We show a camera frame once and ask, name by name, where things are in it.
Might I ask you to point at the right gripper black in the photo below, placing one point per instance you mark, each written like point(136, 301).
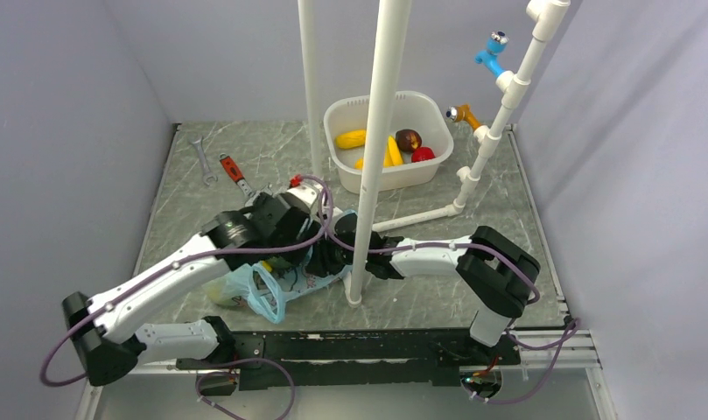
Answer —
point(321, 264)

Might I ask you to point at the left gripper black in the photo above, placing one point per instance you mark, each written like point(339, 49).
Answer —
point(309, 232)

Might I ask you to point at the light blue plastic bag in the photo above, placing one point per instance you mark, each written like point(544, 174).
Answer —
point(267, 294)

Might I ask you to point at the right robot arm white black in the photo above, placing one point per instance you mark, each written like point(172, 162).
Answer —
point(500, 273)

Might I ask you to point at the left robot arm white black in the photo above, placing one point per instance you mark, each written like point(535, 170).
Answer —
point(245, 251)

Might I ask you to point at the green netted fake melon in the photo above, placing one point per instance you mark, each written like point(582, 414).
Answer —
point(281, 263)

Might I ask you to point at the yellow fake banana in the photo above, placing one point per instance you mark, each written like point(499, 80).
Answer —
point(392, 156)

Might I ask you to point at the red fake apple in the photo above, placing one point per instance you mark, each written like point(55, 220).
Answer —
point(422, 154)

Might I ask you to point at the dark brown fake fruit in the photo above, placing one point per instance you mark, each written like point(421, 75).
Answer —
point(408, 140)

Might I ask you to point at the silver open-end wrench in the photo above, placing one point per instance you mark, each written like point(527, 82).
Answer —
point(208, 177)

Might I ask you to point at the white plastic basket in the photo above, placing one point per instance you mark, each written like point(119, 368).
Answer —
point(412, 110)

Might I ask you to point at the orange toy faucet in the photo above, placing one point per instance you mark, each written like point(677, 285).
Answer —
point(462, 114)

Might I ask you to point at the blue toy faucet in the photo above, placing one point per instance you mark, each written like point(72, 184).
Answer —
point(488, 57)

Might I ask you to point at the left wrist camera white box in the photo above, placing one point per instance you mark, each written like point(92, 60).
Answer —
point(309, 195)

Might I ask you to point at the red handled adjustable wrench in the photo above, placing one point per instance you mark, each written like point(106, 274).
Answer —
point(234, 172)

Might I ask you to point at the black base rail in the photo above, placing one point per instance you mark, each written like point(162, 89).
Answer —
point(438, 356)

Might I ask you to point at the white PVC pipe frame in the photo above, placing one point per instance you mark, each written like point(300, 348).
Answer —
point(392, 25)

